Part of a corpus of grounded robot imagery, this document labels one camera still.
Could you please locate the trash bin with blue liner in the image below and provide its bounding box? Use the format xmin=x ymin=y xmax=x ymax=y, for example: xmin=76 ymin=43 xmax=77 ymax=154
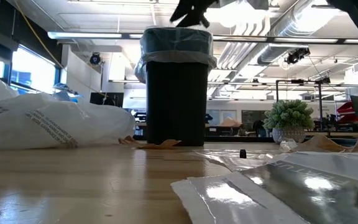
xmin=134 ymin=26 xmax=218 ymax=84

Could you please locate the dark brown trash bin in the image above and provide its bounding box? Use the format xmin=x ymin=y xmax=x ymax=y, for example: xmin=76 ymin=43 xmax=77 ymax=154
xmin=145 ymin=60 xmax=210 ymax=147

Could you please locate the white plastic trash bag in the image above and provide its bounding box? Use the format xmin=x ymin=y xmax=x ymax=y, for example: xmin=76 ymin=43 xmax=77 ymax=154
xmin=0 ymin=76 xmax=136 ymax=151

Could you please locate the white grey printed packet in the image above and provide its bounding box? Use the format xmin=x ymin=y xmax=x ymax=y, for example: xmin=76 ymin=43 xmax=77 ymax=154
xmin=170 ymin=160 xmax=358 ymax=224

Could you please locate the long ceiling light bar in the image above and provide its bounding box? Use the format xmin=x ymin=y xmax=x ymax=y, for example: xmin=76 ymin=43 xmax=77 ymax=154
xmin=47 ymin=30 xmax=144 ymax=40

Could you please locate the dark computer monitor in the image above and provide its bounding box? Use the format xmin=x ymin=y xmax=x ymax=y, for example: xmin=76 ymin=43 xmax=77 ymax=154
xmin=89 ymin=92 xmax=125 ymax=109

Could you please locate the small green potted plant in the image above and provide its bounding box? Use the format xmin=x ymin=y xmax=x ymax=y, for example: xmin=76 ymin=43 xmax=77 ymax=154
xmin=262 ymin=99 xmax=315 ymax=144

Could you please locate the small clear plastic piece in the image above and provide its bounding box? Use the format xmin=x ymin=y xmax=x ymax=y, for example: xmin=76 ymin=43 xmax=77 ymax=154
xmin=280 ymin=139 xmax=298 ymax=153

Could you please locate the silver ventilation duct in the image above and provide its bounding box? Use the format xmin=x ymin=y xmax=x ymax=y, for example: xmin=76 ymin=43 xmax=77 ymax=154
xmin=256 ymin=0 xmax=341 ymax=65

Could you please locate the black wall cable reel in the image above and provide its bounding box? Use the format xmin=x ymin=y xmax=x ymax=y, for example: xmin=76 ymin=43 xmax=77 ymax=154
xmin=88 ymin=52 xmax=102 ymax=66

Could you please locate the black ceiling mounted camera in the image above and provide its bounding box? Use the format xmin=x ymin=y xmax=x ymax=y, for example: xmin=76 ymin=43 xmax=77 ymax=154
xmin=285 ymin=46 xmax=311 ymax=65

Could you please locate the yellow hanging cable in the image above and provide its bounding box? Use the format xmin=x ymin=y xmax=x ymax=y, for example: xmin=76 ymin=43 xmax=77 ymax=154
xmin=13 ymin=0 xmax=108 ymax=97

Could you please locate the black frame stand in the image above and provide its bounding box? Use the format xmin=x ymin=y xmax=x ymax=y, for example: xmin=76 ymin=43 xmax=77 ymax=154
xmin=275 ymin=78 xmax=334 ymax=131

